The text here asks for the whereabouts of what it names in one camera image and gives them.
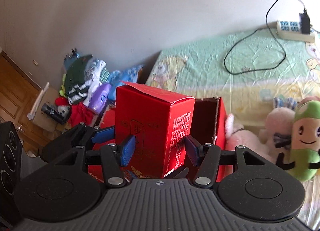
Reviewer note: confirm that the black cylinder bottle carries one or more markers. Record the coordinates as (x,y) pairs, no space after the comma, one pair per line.
(52,113)

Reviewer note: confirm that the black charger adapter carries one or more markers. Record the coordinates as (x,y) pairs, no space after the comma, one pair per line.
(305,26)

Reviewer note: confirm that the large red cardboard box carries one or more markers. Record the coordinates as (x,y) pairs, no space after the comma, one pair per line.
(208,126)

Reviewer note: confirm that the green plush toy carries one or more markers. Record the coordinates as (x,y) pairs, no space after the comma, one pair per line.
(304,150)

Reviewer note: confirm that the cardboard boxes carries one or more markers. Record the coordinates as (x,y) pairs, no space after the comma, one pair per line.
(48,95)

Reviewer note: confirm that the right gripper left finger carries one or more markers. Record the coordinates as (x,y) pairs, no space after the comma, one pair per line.
(111,157)

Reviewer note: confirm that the white power strip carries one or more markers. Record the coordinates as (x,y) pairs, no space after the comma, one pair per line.
(290,30)

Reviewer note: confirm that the pile of clothes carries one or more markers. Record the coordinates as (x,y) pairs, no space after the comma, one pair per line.
(87,86)

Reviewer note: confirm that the small red gift box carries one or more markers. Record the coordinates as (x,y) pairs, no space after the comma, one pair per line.
(159,120)

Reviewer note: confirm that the pink plush toy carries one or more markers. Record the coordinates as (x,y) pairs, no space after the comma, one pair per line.
(236,135)

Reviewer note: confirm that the cartoon print bed sheet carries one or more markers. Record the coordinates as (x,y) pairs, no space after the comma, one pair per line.
(251,71)

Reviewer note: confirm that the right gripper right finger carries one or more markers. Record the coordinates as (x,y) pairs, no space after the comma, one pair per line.
(208,158)

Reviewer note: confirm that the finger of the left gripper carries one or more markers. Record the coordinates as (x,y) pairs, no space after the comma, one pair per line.
(180,172)
(103,135)

